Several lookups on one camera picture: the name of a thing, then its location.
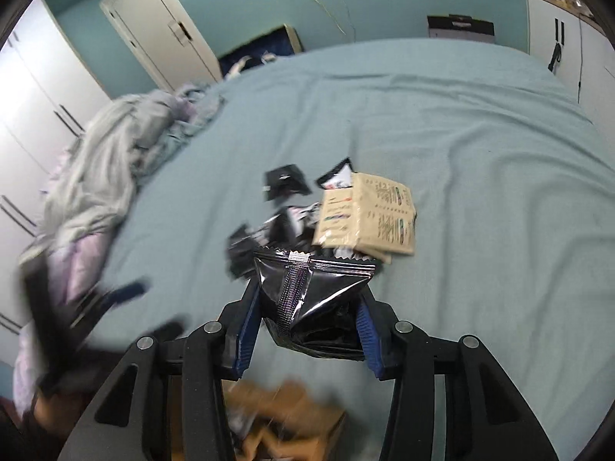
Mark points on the small black snack packet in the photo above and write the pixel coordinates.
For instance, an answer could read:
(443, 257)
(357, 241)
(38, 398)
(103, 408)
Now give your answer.
(286, 182)

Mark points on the brown cardboard box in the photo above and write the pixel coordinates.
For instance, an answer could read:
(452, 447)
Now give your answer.
(293, 418)

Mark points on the shiny black snack packet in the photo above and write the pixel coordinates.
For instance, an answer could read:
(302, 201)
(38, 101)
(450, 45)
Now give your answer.
(326, 300)

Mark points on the rumpled grey blanket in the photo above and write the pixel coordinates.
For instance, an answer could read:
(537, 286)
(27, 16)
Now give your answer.
(115, 153)

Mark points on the white black-edged snack packet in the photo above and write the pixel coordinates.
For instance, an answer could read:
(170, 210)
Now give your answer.
(336, 175)

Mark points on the teal bed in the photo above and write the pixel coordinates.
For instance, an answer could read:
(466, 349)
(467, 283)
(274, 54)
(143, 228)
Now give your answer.
(456, 153)

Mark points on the black and white snack packet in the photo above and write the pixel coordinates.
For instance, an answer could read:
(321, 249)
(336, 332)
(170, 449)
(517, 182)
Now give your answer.
(293, 223)

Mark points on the white door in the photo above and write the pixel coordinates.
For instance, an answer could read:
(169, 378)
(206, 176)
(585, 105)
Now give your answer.
(153, 24)

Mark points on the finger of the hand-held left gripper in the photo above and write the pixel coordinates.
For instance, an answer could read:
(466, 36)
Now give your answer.
(166, 330)
(125, 293)

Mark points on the black and white box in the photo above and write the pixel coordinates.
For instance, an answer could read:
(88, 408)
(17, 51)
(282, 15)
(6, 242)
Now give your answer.
(459, 26)

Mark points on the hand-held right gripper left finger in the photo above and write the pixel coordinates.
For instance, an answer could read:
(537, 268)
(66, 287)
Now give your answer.
(244, 341)

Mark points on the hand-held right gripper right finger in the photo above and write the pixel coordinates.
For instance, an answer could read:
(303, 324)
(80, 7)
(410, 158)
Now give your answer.
(371, 341)

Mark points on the tan paper packets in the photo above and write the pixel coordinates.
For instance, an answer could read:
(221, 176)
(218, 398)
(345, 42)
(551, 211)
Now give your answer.
(389, 216)

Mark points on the person's left forearm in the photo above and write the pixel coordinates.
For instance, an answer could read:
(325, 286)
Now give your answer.
(45, 410)

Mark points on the dark blue bag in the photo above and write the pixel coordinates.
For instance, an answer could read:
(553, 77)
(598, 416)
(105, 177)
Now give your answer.
(259, 50)

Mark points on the white wardrobe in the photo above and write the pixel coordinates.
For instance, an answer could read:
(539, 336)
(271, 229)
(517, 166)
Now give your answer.
(33, 105)

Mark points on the beige snack packet colourful print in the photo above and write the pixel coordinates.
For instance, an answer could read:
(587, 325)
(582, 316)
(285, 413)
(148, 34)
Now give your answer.
(336, 216)

